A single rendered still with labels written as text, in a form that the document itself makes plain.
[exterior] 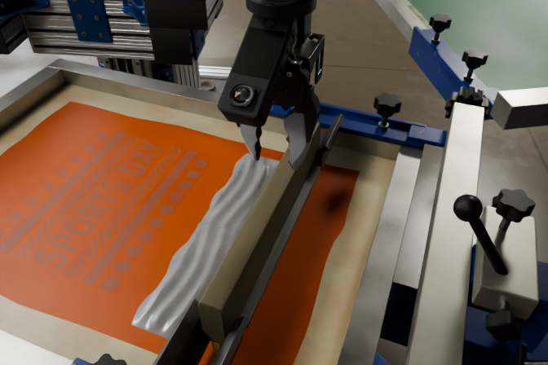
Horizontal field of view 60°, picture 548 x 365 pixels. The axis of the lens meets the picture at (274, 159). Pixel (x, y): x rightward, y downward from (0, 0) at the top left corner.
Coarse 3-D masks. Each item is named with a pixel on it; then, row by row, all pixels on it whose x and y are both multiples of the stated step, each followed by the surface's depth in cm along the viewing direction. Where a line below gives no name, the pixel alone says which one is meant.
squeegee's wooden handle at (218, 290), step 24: (312, 144) 72; (288, 168) 66; (264, 192) 63; (288, 192) 65; (264, 216) 60; (288, 216) 68; (240, 240) 57; (264, 240) 59; (240, 264) 54; (264, 264) 62; (216, 288) 52; (240, 288) 54; (216, 312) 50; (240, 312) 56; (216, 336) 54
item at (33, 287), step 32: (0, 192) 78; (192, 224) 72; (0, 256) 68; (160, 256) 68; (288, 256) 68; (0, 288) 64; (32, 288) 64; (64, 288) 64; (96, 288) 64; (128, 288) 64; (288, 288) 64; (96, 320) 60; (128, 320) 60; (256, 320) 60; (288, 320) 60; (256, 352) 57; (288, 352) 57
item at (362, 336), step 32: (64, 64) 102; (32, 96) 95; (128, 96) 98; (160, 96) 95; (192, 96) 93; (0, 128) 90; (320, 128) 85; (416, 160) 78; (384, 224) 68; (384, 256) 64; (384, 288) 60; (352, 320) 56; (0, 352) 53; (32, 352) 53; (352, 352) 53
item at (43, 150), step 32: (64, 128) 91; (96, 128) 91; (128, 128) 91; (160, 128) 91; (0, 160) 84; (32, 160) 84; (64, 160) 84; (224, 160) 84; (192, 192) 78; (320, 192) 78; (352, 192) 78; (320, 224) 72; (320, 256) 68
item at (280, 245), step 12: (312, 168) 76; (312, 180) 74; (300, 192) 72; (300, 204) 70; (288, 228) 67; (276, 240) 65; (288, 240) 66; (276, 252) 63; (276, 264) 63; (264, 276) 60; (264, 288) 59; (252, 300) 58; (252, 312) 57
